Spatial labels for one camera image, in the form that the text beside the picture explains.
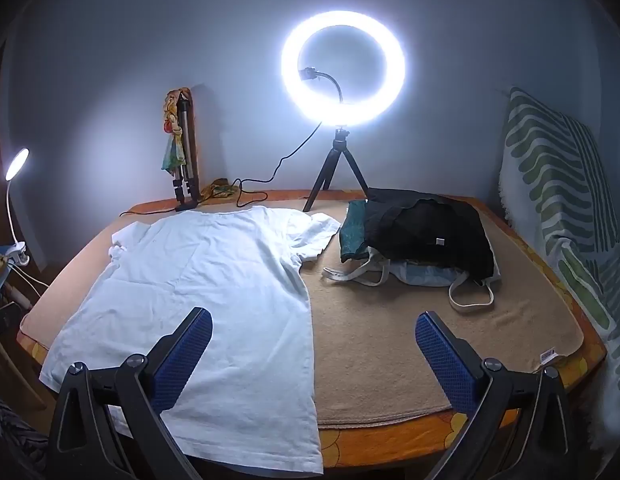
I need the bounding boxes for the white clip desk lamp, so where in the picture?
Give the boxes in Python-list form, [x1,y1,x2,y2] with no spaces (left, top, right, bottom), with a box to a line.
[2,147,50,291]

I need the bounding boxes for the beige blanket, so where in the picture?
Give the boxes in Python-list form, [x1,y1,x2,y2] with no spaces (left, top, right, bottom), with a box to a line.
[19,195,585,428]

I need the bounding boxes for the white ring light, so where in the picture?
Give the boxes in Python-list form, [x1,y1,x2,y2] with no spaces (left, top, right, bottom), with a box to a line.
[281,10,407,126]

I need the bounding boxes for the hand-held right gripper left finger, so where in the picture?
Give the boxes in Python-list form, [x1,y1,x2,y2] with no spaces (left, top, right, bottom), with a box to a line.
[44,306,225,480]

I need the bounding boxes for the green striped white cloth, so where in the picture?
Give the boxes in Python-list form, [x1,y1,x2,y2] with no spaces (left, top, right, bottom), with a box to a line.
[497,86,620,461]

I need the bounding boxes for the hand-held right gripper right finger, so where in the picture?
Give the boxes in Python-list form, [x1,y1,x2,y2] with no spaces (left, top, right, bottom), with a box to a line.
[415,311,585,480]

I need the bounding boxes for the folded grey tripod stand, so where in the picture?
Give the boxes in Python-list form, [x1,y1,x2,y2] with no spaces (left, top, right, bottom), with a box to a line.
[170,100,201,212]

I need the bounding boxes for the colourful doll figure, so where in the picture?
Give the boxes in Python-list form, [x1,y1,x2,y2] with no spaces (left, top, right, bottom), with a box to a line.
[160,91,187,176]

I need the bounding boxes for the black cloth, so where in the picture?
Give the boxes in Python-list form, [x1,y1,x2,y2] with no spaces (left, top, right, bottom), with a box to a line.
[364,187,495,281]

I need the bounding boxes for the white tote bag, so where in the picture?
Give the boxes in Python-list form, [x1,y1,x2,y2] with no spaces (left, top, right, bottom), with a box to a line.
[322,254,502,314]

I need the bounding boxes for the black gooseneck phone holder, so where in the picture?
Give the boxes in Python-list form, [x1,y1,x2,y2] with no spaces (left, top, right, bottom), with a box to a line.
[298,67,349,106]

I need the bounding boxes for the yellow green cloth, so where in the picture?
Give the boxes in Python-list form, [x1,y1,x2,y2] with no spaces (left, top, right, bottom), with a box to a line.
[200,178,241,202]

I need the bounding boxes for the black power cable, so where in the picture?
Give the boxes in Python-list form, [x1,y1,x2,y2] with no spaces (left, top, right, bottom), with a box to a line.
[120,121,323,217]

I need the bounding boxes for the light blue cloth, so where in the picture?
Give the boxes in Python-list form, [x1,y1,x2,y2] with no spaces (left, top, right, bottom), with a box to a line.
[390,261,465,289]

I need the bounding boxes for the striped grey garment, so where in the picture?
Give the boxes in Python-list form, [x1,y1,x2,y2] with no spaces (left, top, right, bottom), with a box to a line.
[0,394,50,473]

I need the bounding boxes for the wooden chair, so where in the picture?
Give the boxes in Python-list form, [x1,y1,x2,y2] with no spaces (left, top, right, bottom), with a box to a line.
[0,302,48,411]

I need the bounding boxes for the dark green cloth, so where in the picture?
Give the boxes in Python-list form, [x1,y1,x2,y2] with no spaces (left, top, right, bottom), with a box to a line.
[340,200,373,264]

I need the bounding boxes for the white t-shirt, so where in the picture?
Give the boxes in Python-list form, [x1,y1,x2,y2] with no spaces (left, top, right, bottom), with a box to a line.
[38,205,341,476]

